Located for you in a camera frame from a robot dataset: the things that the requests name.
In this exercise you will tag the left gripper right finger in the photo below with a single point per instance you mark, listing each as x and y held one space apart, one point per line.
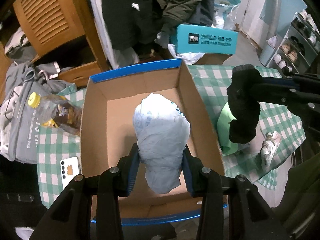
191 167

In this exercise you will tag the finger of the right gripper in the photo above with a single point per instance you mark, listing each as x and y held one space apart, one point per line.
287 95
295 81

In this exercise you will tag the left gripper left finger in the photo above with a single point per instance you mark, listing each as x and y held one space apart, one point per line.
128 169

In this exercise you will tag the black sock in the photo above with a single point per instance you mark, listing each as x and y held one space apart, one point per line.
242 103

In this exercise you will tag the light blue plastic bag bundle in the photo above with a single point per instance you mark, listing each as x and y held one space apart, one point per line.
162 132

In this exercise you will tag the light green cloth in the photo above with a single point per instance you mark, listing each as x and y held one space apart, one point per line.
223 126

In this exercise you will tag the white patterned cloth bundle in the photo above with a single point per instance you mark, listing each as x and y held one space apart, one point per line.
269 148

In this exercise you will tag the shoe rack with shoes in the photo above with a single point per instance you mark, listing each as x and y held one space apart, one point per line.
299 48

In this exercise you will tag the green checkered tablecloth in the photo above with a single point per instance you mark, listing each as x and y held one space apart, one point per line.
255 138

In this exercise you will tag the light blue waste bin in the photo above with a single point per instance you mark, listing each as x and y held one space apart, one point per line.
268 50

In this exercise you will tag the blue-rimmed cardboard box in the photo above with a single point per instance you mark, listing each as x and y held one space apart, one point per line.
107 134

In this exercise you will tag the white smartphone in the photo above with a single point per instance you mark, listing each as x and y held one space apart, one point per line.
69 168

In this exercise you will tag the white plastic bag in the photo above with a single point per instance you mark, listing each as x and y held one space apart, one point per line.
187 58

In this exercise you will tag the plastic bottle yellow cap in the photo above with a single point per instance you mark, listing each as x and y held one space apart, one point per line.
57 112

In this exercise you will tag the teal shoe box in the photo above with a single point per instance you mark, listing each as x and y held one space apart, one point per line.
189 38

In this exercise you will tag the blue white shopping bag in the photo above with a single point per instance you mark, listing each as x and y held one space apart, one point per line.
225 12

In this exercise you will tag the black hanging jacket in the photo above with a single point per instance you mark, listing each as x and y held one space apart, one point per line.
133 22

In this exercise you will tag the wooden louvered cabinet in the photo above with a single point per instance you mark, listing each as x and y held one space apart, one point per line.
61 31

